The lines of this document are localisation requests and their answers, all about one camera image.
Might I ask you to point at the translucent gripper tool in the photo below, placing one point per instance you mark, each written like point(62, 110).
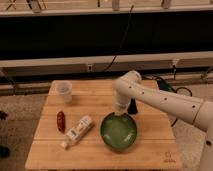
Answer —
point(120, 109)

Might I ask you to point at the green ceramic bowl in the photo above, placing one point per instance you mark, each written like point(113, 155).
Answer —
point(118, 132)

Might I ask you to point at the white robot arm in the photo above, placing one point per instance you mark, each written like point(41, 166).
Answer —
point(192, 110)

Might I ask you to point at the black rectangular block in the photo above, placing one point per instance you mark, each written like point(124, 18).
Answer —
point(132, 109)

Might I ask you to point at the white tube bottle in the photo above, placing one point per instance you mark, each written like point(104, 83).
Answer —
point(76, 133)

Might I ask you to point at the clear plastic cup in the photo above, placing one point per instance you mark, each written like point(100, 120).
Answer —
point(64, 90)

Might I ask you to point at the brown red oblong object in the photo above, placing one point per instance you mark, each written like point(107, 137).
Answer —
point(61, 121)

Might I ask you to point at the white wall outlet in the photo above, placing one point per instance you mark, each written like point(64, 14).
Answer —
point(90, 68)

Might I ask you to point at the white wall rail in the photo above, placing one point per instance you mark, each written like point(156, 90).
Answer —
point(68, 65)

